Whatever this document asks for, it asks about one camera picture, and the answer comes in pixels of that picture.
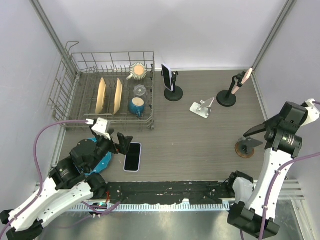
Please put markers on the clear glass cup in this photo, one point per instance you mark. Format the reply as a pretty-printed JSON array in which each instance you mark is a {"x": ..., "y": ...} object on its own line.
[{"x": 140, "y": 91}]

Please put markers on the white folding phone stand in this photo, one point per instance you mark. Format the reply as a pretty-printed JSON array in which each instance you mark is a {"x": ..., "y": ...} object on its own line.
[{"x": 202, "y": 109}]

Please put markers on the blue ceramic mug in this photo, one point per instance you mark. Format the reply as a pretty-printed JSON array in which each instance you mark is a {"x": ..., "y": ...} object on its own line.
[{"x": 136, "y": 106}]

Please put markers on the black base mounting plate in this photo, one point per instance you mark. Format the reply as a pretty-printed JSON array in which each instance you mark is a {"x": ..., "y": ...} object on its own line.
[{"x": 169, "y": 192}]

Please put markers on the pink phone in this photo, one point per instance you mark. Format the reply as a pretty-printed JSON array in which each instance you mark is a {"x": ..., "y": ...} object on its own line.
[{"x": 244, "y": 79}]

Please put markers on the grey wire dish rack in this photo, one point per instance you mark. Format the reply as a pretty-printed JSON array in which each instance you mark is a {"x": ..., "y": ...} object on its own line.
[{"x": 73, "y": 95}]

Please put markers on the cream ribbed mug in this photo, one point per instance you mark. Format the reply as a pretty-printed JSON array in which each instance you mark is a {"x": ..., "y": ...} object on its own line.
[{"x": 137, "y": 71}]

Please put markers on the lavender case phone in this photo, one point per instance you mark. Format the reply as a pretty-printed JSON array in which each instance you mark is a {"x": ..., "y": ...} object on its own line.
[{"x": 132, "y": 159}]

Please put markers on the phone in white case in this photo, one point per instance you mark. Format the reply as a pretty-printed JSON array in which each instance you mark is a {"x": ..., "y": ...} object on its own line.
[{"x": 167, "y": 77}]

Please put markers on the left yellow plate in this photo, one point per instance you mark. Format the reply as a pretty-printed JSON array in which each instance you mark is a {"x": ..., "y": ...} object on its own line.
[{"x": 101, "y": 96}]

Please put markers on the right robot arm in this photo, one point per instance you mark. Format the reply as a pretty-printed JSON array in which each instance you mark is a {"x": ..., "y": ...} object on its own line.
[{"x": 254, "y": 210}]

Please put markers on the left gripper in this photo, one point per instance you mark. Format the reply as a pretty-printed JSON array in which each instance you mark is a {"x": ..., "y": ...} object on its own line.
[{"x": 124, "y": 145}]

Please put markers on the black round-base phone stand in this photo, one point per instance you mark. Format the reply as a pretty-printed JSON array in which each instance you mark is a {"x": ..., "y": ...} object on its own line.
[{"x": 177, "y": 92}]

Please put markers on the wooden base phone stand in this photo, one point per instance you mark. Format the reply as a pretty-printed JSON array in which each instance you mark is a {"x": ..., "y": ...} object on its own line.
[{"x": 245, "y": 147}]

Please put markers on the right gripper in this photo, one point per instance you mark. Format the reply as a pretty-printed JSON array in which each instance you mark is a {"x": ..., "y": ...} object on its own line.
[{"x": 268, "y": 123}]

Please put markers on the yellow plate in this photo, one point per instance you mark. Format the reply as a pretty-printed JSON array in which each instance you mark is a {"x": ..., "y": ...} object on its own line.
[
  {"x": 101, "y": 96},
  {"x": 118, "y": 96}
]

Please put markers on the black gooseneck phone stand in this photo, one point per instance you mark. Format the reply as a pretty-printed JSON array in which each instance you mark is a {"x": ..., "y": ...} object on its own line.
[{"x": 225, "y": 97}]

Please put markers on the blue polka dot plate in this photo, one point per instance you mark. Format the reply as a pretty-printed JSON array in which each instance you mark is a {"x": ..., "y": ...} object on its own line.
[{"x": 103, "y": 164}]

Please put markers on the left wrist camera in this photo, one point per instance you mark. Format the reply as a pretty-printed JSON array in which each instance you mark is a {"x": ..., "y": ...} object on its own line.
[{"x": 99, "y": 127}]

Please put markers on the white slotted cable duct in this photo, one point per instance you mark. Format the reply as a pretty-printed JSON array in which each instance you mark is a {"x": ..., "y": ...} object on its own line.
[{"x": 182, "y": 207}]

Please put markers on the right yellow plate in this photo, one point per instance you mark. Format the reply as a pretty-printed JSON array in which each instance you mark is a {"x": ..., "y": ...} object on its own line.
[{"x": 118, "y": 96}]

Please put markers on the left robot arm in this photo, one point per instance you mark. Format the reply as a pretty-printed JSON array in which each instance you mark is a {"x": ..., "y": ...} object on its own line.
[{"x": 71, "y": 182}]

